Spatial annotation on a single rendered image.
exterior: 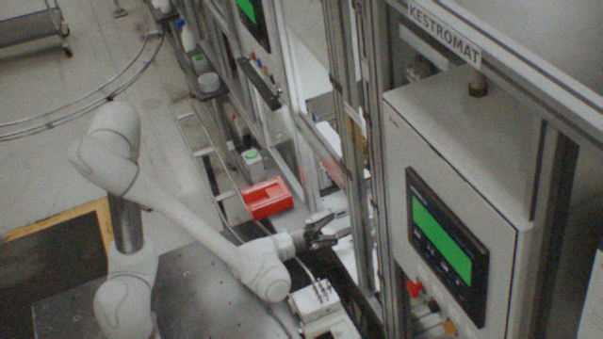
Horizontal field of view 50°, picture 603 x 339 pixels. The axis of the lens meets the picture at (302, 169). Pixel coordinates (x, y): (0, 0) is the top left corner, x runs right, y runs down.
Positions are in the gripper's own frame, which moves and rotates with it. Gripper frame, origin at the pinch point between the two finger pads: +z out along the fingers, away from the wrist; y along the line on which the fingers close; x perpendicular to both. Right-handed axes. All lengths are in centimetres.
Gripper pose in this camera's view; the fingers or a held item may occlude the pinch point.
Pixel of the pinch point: (349, 220)
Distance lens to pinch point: 210.7
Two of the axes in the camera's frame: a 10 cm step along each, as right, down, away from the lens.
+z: 9.2, -3.3, 2.2
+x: -3.8, -5.5, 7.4
